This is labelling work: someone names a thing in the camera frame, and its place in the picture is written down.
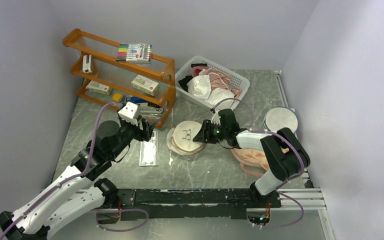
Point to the white bra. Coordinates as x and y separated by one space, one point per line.
200 87

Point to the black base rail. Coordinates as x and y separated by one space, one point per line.
139 204

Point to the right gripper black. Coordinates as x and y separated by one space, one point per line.
204 134

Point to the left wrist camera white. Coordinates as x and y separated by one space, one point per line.
130 112

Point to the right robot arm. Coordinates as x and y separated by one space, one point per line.
285 155

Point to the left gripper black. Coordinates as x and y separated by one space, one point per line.
144 133

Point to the coloured marker pen set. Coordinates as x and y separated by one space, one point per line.
138 52

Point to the clear packaged tool sleeve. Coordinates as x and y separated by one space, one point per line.
149 151

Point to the grey round laundry bags stack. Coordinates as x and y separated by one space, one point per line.
280 117

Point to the blue stapler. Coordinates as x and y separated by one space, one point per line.
146 107

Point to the white plastic laundry basket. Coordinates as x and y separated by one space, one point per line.
237 81

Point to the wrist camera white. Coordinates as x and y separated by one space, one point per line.
130 112
216 118

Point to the orange three-tier shelf rack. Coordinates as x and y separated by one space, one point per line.
119 75

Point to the pink satin bra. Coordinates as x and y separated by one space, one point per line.
220 80

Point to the pile of bras in basket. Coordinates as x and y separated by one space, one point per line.
194 70

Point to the beige mesh laundry bag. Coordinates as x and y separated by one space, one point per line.
180 138

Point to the floral heart-shaped laundry bag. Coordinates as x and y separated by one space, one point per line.
252 161

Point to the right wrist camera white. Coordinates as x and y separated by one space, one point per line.
216 118

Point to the small white box on shelf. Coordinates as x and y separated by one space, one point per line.
87 65

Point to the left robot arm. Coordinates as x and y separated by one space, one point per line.
78 190

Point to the yellow eraser block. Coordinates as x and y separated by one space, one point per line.
117 97

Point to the white staples box right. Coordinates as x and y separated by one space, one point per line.
145 85

